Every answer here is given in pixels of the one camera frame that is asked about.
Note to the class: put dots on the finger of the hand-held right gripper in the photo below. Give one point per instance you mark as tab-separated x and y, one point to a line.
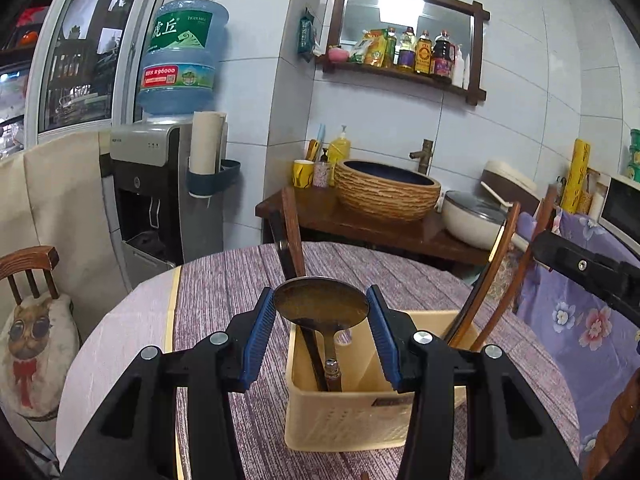
560	255

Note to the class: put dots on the yellow pouch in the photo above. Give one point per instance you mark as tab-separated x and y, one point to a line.
367	49

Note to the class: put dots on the sliding glass window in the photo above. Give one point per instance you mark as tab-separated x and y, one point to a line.
85	50

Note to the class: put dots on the blue water bottle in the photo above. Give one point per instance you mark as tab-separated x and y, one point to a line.
182	60

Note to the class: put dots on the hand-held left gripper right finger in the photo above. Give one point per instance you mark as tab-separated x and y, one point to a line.
385	340

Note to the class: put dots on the bottle with purple label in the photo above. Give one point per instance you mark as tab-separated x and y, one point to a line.
407	52

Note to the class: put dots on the pink round object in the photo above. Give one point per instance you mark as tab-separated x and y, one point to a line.
338	54

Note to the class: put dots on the small patterned pump bottle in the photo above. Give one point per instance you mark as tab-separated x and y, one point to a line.
323	172

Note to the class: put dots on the yellow cup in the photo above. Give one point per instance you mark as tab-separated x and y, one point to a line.
303	175

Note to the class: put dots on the cream pan with glass lid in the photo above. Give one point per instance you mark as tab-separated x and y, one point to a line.
470	220

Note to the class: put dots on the green hanging packet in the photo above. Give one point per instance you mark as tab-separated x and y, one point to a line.
306	32

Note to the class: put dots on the wooden wall shelf with mirror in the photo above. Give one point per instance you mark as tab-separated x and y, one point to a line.
480	50

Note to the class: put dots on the white striped cloth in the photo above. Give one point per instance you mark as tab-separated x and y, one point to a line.
115	340

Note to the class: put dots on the beige cloth cover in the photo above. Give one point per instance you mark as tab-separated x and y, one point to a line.
55	195

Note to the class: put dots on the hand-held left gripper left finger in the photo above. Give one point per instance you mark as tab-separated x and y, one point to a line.
257	340

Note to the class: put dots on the cat print round cushion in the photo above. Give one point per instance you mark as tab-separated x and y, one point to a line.
35	355

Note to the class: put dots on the white squeeze bottle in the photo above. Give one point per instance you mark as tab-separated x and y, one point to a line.
458	67

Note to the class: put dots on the brass faucet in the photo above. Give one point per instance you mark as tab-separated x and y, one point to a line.
425	157

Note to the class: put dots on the cream plastic utensil holder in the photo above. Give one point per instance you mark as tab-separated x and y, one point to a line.
340	420

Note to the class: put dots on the brown wooden chair back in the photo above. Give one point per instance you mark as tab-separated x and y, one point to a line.
617	425

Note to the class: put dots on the yellow roll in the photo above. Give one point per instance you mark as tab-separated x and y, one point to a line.
576	175

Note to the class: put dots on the black chopstick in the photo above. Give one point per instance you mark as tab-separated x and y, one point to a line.
284	262

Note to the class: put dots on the purple wood-pattern tablecloth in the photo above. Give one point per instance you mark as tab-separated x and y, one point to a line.
235	285

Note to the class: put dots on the white microwave oven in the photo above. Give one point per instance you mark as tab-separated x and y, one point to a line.
622	205

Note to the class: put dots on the brown and cream rice cooker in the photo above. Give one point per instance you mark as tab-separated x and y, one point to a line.
510	180

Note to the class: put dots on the dark soy sauce bottle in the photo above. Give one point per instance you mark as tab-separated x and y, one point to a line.
443	57

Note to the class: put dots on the blue wall holder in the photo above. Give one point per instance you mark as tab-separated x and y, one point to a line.
222	177

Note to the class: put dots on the yellow oil bottle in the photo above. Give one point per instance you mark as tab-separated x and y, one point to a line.
390	49

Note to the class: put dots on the purple floral cloth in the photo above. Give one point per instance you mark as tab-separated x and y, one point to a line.
575	340

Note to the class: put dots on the stack of green cans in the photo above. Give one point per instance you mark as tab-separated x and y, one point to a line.
635	155

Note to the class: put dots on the woven wash basin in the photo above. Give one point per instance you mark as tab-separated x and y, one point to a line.
385	195

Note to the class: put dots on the grey water dispenser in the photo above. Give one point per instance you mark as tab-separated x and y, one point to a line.
145	180

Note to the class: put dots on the bottle with yellow label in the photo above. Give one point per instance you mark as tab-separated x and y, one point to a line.
424	55

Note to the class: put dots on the yellow soap pump bottle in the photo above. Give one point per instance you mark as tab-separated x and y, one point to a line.
340	147

